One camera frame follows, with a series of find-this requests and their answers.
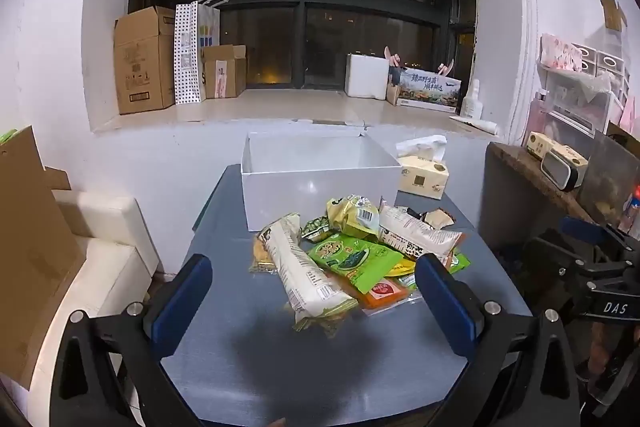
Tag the white plastic bottle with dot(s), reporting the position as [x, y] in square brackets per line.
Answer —
[471, 103]

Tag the pink rabbit ear ornament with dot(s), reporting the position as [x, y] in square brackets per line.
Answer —
[393, 57]

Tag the yellow-green snack bag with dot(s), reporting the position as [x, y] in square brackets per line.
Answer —
[352, 214]

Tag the printed landscape gift box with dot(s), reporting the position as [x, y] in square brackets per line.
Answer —
[429, 91]

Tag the bright green snack packet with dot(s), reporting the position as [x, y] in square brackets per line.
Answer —
[350, 257]

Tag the large cardboard box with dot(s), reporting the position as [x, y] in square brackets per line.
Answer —
[142, 62]

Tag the dark brown snack packet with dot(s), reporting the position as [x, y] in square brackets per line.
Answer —
[412, 212]

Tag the white tube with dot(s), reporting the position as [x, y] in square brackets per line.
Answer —
[480, 126]

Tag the clear plastic storage box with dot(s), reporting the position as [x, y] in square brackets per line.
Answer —
[580, 107]

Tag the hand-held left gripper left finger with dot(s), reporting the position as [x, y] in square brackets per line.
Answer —
[181, 304]

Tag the flat cardboard sheet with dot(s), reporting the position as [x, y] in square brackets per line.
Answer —
[35, 247]

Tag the white drawer organiser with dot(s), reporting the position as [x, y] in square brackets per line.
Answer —
[602, 72]

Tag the dotted white paper bag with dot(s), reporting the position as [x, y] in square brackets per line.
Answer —
[187, 57]

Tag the yellow snack packet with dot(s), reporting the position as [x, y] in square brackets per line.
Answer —
[400, 268]

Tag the clear yellow cracker packet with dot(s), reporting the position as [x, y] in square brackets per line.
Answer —
[261, 254]

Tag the brown sandwich cracker packet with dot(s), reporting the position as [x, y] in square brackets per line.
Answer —
[439, 217]

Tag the small open cardboard box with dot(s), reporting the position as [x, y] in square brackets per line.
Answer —
[222, 72]

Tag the pink bottle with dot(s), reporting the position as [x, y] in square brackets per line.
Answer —
[539, 112]

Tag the wooden side shelf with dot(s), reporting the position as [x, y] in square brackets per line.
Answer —
[520, 187]

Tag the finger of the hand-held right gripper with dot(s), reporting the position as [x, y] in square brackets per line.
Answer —
[585, 229]
[550, 257]

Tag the beige tissue box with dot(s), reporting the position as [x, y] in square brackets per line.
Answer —
[422, 177]

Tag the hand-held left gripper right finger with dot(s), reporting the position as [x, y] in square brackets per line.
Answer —
[445, 307]

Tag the pink floral pouch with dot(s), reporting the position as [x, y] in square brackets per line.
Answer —
[560, 52]

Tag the long white green-ended snack packet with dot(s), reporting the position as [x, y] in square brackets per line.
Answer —
[300, 272]

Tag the white orange-ended snack packet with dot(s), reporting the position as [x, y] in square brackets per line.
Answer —
[420, 237]

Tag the person's right hand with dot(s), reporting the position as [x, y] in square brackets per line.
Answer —
[597, 347]

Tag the orange snack packet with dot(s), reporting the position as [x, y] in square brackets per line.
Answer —
[382, 293]

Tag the white foam box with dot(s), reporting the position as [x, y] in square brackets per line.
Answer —
[366, 76]

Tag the brown cardboard scrap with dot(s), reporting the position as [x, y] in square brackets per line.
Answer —
[613, 13]

